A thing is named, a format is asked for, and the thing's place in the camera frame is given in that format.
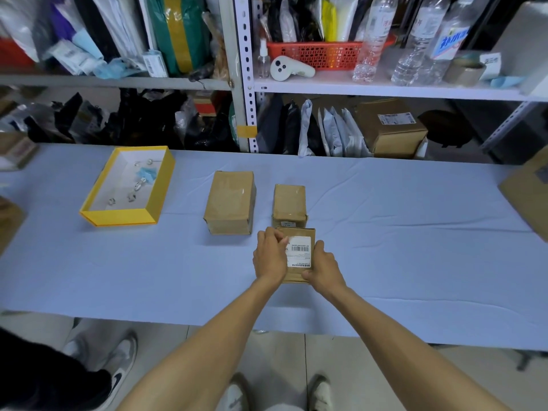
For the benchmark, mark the person's left hand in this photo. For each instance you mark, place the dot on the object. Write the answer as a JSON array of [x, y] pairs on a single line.
[[267, 258]]

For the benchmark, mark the person's right hand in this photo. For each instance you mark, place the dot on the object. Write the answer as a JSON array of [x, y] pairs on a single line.
[[327, 271]]

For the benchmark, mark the person's left thumb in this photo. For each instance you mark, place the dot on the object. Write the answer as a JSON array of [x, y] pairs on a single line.
[[284, 242]]

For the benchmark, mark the person's right thumb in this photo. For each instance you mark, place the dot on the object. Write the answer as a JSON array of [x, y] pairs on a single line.
[[319, 251]]

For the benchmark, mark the small labelled cardboard box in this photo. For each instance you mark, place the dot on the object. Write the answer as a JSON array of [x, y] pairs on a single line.
[[295, 273]]

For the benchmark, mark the person's left forearm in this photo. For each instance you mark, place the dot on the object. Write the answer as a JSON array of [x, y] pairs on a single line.
[[205, 355]]

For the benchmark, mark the person's right forearm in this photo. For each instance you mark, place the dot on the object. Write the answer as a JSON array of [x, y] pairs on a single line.
[[406, 359]]

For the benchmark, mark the small taped cardboard box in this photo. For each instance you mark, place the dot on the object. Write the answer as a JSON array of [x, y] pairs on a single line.
[[289, 205]]

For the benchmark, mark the medium plain cardboard box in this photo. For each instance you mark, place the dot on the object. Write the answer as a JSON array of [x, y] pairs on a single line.
[[229, 201]]

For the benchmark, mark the light blue tablecloth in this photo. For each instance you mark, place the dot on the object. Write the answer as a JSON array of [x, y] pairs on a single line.
[[406, 261]]

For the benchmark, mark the black mailer bags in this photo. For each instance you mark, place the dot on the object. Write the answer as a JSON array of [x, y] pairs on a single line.
[[276, 128]]

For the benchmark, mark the white grey mailer bag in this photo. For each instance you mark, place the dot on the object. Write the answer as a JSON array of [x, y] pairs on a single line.
[[357, 139], [337, 136], [324, 134], [305, 128]]

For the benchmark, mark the yellow tape strip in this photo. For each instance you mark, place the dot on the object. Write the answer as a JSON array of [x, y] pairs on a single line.
[[247, 131]]

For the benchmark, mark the large labelled cardboard box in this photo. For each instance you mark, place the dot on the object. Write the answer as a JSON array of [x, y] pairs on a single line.
[[389, 136]]

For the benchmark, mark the person's right shoe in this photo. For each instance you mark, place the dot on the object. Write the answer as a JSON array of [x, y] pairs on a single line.
[[320, 395]]

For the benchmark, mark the scattered small silver metal parts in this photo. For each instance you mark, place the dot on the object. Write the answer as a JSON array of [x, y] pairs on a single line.
[[141, 182]]

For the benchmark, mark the small light blue piece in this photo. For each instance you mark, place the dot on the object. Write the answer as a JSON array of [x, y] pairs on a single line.
[[144, 172]]

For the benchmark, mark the person's left shoe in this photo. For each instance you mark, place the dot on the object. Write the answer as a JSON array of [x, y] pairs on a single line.
[[237, 395]]

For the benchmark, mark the yellow open box tray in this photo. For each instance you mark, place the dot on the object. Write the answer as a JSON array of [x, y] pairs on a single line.
[[120, 217]]

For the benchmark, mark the white handheld controller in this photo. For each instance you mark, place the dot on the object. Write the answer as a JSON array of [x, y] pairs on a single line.
[[286, 68]]

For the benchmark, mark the black round stool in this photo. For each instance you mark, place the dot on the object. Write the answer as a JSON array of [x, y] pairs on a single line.
[[445, 128]]

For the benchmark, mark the small clear spray bottle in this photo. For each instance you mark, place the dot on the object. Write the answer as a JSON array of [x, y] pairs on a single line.
[[263, 64]]

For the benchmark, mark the white metal shelf rack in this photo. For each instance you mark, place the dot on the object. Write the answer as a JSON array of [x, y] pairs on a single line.
[[246, 59]]

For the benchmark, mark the pile of black plastic bags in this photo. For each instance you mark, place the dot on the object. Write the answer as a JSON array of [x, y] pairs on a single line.
[[141, 119]]

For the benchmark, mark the red plastic basket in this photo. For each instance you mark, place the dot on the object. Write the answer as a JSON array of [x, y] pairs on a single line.
[[325, 55]]

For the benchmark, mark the brown crinkled snack bag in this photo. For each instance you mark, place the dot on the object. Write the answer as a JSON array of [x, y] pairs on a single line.
[[217, 47]]

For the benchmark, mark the big cardboard box black label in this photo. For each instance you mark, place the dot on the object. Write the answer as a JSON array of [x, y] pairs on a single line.
[[528, 196]]

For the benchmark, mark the clear water bottle red label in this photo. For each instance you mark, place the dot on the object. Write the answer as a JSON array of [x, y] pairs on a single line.
[[373, 38]]

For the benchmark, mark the black pouches in basket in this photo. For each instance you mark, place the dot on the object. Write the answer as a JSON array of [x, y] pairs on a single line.
[[306, 19]]

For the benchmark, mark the yellow pouch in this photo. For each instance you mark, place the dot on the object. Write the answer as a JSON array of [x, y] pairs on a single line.
[[328, 21]]

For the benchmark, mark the brown tape roll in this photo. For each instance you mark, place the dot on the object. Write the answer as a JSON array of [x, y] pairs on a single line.
[[462, 73]]

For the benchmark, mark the clear water bottle grey label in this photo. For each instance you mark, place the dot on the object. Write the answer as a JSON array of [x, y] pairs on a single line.
[[417, 42]]

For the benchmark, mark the green yellow striped bag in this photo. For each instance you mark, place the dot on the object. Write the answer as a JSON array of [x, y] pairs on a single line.
[[180, 34]]

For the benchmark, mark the tall white pouch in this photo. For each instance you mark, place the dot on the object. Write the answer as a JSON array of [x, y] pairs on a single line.
[[347, 17]]

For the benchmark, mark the black furniture leg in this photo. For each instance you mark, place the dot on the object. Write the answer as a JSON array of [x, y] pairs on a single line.
[[531, 360]]

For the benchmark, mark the crumpled blue face masks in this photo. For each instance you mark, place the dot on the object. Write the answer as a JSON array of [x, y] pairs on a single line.
[[115, 68]]

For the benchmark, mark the clear water bottle blue label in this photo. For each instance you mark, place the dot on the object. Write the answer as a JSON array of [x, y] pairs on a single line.
[[449, 42]]

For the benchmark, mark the light blue face mask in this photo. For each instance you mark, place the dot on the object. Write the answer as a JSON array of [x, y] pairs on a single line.
[[507, 82]]

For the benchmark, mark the plain brown cardboard box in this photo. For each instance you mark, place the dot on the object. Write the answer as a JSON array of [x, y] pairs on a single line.
[[8, 222]]

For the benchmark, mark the stack of white plastic bags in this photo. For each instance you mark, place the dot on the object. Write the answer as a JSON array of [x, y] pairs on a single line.
[[115, 21]]

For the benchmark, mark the flat cardboard box white label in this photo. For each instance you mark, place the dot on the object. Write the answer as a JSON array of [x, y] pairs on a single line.
[[15, 149]]

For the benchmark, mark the large white box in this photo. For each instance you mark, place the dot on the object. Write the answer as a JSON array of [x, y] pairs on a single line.
[[524, 42]]

